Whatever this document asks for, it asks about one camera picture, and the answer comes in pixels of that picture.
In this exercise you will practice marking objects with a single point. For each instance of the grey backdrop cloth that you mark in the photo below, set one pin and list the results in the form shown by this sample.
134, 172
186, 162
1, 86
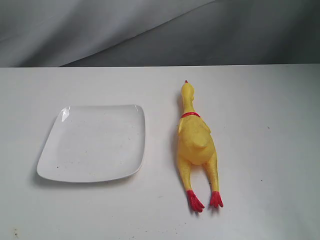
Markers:
140, 33

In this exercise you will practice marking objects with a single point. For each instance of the white square plate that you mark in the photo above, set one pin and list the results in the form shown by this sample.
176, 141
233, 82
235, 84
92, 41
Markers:
92, 144

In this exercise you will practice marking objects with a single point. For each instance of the yellow rubber chicken toy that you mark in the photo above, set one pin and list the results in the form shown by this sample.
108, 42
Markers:
195, 147

